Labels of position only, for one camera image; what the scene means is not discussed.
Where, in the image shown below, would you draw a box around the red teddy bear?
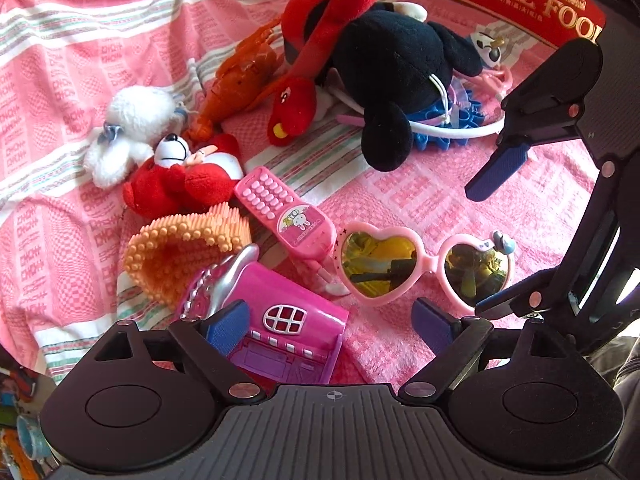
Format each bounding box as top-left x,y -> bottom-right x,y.
122,132 -> 246,218

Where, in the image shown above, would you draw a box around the white plush dog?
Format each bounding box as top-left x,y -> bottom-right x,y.
82,85 -> 188,190

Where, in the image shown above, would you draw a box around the white plastic hoop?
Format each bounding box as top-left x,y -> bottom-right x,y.
335,75 -> 506,138

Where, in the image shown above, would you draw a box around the blue bristle block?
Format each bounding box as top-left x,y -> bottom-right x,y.
405,85 -> 488,153

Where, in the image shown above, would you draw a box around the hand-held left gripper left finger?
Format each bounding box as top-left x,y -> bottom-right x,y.
92,300 -> 266,406

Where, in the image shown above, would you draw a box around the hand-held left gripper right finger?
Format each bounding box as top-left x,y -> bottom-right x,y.
399,297 -> 571,405

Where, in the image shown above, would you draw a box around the black plush mouse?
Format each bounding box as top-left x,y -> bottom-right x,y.
320,2 -> 483,173

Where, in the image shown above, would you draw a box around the pink patterned blanket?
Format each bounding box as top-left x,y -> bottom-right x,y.
0,0 -> 616,396

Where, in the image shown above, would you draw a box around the orange bristle block heart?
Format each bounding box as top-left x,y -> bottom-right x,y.
122,202 -> 253,306

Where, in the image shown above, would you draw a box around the blue tape roll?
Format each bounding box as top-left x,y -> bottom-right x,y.
15,415 -> 51,461

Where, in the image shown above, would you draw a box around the orange plastic horse toy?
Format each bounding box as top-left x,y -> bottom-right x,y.
182,20 -> 283,141

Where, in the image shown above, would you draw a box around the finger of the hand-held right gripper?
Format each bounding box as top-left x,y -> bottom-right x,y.
465,60 -> 596,202
475,267 -> 591,321

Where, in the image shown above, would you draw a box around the spotted cow figure toy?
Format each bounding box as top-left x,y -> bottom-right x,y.
470,30 -> 506,68

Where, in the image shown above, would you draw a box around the pink plastic clip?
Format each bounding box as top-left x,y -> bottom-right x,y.
472,67 -> 513,98

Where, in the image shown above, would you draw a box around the red plush bird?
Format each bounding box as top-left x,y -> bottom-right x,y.
267,0 -> 388,148

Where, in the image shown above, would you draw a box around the pink toy phone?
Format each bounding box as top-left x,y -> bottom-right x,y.
234,166 -> 343,296

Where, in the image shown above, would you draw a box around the pink heart sunglasses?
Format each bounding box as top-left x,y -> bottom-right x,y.
320,220 -> 516,308

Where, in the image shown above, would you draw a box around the red cardboard box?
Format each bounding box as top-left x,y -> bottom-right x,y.
404,0 -> 607,51

